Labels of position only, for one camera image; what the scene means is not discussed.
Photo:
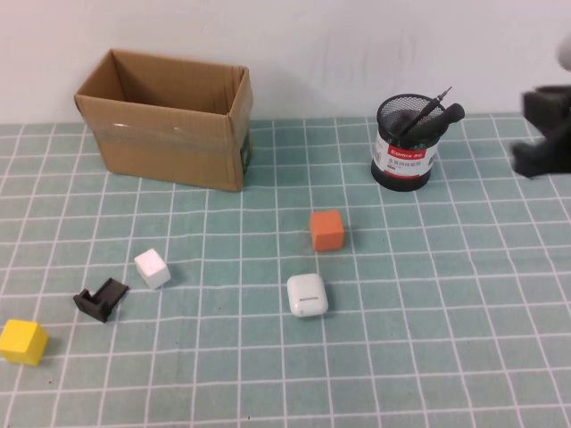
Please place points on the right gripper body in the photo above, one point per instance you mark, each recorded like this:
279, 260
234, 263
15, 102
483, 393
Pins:
563, 129

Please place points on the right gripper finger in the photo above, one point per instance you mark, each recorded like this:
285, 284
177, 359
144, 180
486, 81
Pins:
540, 158
542, 104

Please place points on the black precision screwdriver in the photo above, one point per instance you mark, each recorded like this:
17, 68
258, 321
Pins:
446, 117

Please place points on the thin black pen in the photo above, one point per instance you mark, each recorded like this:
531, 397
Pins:
435, 102

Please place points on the orange foam cube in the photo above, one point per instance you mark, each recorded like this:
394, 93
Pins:
327, 232

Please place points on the white earbuds case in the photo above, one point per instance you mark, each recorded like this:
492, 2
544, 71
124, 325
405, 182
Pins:
307, 295

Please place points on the black mesh pen holder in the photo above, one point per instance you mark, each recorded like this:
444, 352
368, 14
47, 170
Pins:
403, 174

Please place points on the brown cardboard box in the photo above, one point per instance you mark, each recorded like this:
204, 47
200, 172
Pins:
156, 156

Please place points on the white foam cube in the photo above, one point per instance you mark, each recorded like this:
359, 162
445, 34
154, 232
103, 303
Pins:
153, 269

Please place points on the yellow foam cube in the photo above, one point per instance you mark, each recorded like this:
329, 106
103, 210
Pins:
22, 342

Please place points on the black plastic bracket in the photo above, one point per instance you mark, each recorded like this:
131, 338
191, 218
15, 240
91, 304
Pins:
100, 299

